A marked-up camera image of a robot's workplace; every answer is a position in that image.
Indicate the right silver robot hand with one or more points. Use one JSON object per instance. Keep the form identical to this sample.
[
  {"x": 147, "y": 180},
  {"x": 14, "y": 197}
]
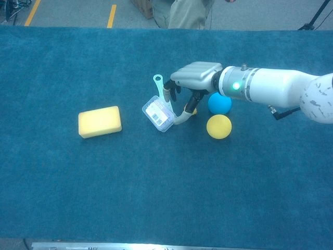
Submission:
[{"x": 197, "y": 74}]

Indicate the blue foam ball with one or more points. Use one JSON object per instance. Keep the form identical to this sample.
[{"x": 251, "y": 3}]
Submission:
[{"x": 219, "y": 104}]

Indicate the small yellow rubber duck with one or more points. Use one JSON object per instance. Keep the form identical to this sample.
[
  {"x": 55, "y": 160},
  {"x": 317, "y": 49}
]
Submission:
[{"x": 194, "y": 112}]

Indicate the light green plastic grater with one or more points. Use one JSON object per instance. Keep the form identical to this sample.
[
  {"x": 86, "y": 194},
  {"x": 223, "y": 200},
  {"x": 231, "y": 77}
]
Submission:
[{"x": 158, "y": 84}]

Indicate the yellow foam ball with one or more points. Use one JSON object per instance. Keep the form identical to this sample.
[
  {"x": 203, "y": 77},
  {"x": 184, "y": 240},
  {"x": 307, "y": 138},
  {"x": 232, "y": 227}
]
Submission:
[{"x": 219, "y": 126}]

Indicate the clear plastic box with label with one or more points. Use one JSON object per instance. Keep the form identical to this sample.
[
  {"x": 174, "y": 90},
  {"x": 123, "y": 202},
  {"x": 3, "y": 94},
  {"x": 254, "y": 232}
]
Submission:
[{"x": 157, "y": 114}]

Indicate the yellow rectangular sponge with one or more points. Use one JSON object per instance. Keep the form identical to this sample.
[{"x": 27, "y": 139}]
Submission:
[{"x": 100, "y": 122}]

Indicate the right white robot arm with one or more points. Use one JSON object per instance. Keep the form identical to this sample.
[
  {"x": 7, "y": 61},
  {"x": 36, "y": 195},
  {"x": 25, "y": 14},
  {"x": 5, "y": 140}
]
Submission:
[{"x": 273, "y": 86}]

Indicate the person in khaki trousers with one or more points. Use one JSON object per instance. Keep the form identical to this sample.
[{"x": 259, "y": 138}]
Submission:
[{"x": 187, "y": 13}]

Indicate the cardboard box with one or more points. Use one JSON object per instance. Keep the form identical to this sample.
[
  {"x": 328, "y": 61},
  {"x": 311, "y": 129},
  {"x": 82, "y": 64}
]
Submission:
[{"x": 144, "y": 7}]

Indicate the yellow floor tape strip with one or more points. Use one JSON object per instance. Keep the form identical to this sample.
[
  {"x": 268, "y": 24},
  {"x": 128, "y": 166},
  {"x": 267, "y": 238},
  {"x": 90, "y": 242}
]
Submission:
[
  {"x": 33, "y": 12},
  {"x": 112, "y": 16}
]

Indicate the black tripod stand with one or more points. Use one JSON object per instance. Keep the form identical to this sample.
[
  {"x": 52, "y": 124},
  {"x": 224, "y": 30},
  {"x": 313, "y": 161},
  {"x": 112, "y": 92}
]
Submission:
[{"x": 316, "y": 15}]

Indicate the teal carpet table mat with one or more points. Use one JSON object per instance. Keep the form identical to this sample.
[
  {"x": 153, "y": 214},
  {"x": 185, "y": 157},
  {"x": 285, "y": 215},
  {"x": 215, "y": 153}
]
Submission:
[{"x": 78, "y": 182}]

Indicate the aluminium frame rail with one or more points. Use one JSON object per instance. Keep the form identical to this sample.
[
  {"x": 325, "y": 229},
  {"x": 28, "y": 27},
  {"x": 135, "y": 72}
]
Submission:
[{"x": 130, "y": 246}]

